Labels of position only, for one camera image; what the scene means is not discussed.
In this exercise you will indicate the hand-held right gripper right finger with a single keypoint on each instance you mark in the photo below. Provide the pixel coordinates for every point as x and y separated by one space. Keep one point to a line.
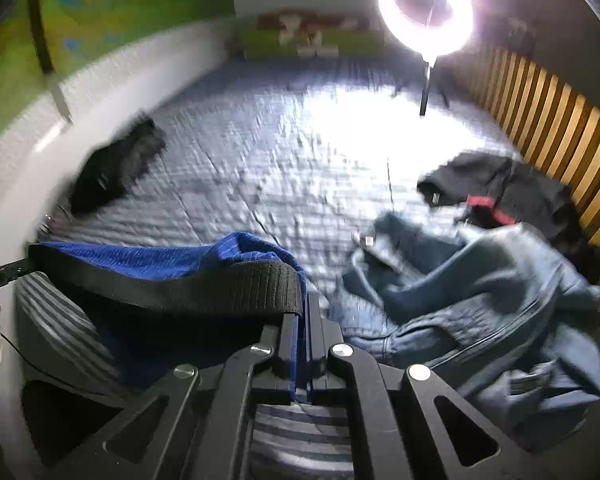
312 350

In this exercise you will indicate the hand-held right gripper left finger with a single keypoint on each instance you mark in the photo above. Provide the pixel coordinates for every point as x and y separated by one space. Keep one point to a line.
296 360

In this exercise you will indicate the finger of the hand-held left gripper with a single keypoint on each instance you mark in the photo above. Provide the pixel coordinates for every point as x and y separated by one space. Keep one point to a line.
5 274

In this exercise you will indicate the blue shorts with black waistband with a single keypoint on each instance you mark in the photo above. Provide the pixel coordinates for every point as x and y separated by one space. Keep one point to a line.
130 260

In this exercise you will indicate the striped bed sheet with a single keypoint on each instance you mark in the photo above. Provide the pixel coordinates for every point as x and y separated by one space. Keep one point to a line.
55 320

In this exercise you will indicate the black cloth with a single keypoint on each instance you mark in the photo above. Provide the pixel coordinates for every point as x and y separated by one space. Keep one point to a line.
115 165

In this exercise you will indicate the blue denim jacket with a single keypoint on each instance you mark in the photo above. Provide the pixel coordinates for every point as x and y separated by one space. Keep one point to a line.
480 300

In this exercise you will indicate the blue quilted bedspread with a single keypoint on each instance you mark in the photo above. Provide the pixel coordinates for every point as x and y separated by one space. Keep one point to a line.
280 150

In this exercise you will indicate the dark curved pole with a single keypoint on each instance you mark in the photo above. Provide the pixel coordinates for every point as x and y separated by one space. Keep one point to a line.
42 55

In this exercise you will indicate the black garment with red trim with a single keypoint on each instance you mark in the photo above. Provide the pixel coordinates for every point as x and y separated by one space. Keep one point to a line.
530 185

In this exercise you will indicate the folded green floral blanket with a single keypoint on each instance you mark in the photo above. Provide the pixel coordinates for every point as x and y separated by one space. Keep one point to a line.
270 40

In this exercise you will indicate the green wall poster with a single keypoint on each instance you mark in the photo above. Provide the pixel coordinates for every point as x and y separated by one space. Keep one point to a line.
130 0

